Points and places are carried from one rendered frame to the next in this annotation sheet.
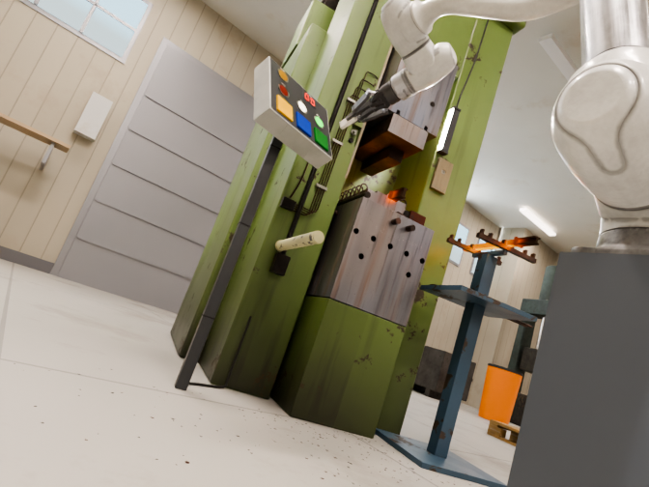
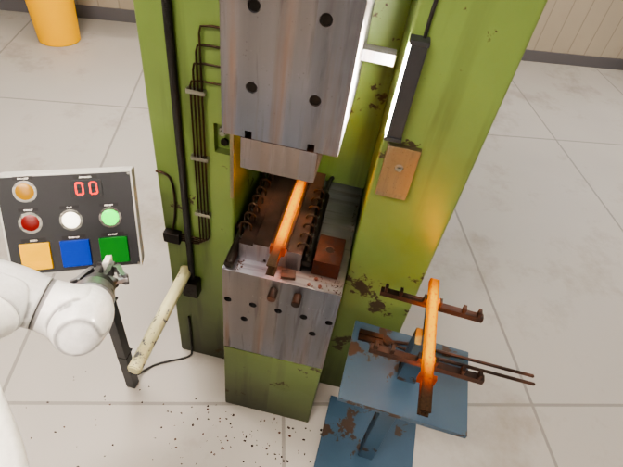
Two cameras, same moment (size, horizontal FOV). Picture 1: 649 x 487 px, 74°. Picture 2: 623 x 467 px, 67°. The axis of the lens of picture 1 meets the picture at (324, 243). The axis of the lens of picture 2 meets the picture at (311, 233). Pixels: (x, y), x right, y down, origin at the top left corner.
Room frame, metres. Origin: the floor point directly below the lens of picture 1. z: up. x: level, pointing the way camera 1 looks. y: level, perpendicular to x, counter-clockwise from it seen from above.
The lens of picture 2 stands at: (0.96, -0.70, 2.04)
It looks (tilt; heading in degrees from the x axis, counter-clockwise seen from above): 44 degrees down; 24
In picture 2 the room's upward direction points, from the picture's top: 9 degrees clockwise
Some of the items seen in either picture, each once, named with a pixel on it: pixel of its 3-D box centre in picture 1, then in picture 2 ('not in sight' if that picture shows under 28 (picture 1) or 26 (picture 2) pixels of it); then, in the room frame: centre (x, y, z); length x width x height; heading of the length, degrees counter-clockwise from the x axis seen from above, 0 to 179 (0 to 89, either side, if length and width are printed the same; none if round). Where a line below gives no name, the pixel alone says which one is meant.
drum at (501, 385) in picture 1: (498, 394); not in sight; (6.06, -2.98, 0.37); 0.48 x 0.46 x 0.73; 34
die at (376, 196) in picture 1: (363, 209); (286, 211); (2.00, -0.13, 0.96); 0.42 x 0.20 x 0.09; 19
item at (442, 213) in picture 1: (418, 209); (412, 164); (2.27, -0.43, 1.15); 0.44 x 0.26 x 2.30; 19
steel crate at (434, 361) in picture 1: (432, 372); not in sight; (7.02, -2.31, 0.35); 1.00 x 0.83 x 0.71; 34
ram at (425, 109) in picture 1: (406, 106); (321, 37); (2.02, -0.17, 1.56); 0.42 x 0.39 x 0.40; 19
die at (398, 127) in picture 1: (385, 144); (295, 119); (2.00, -0.13, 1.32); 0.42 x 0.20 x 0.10; 19
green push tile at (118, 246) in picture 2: (320, 139); (114, 249); (1.52, 0.14, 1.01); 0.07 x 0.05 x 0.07; 134
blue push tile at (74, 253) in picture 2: (302, 125); (76, 252); (1.45, 0.22, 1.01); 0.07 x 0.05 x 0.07; 134
